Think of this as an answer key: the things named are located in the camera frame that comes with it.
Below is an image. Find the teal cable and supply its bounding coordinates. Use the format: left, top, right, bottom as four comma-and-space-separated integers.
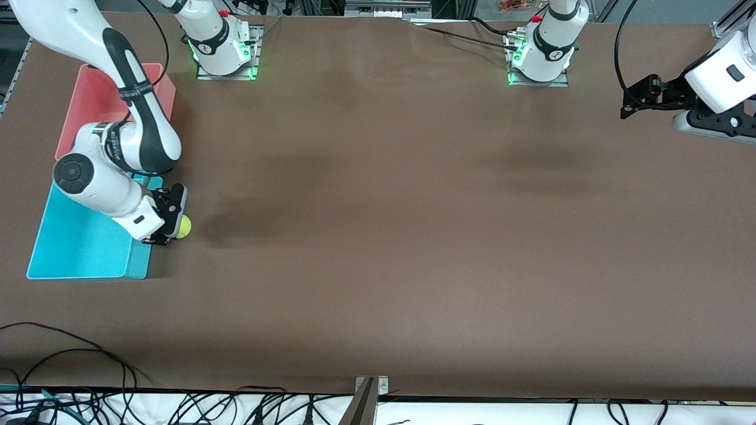
0, 385, 80, 423

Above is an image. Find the grey metal rack unit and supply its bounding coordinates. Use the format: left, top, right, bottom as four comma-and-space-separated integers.
344, 0, 432, 18

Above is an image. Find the black cable to base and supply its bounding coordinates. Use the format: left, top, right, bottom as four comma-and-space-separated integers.
421, 26, 514, 53

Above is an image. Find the blue plastic bin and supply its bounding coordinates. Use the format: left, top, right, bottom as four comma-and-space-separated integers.
27, 174, 164, 280

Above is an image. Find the black looping cable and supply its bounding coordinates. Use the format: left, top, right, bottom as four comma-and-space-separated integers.
0, 322, 139, 411
17, 348, 138, 411

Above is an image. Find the grey metal bar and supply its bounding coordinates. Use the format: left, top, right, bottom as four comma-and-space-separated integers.
338, 378, 379, 425

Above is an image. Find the small metal bracket plate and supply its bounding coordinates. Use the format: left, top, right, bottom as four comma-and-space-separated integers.
354, 376, 390, 397

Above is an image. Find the pink plastic bin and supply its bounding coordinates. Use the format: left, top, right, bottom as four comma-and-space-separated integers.
54, 63, 177, 161

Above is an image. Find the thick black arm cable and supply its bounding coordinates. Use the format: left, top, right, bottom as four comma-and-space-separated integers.
614, 0, 641, 98
136, 0, 170, 89

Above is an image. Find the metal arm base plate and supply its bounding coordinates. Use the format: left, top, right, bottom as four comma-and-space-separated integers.
195, 24, 262, 81
506, 31, 569, 88

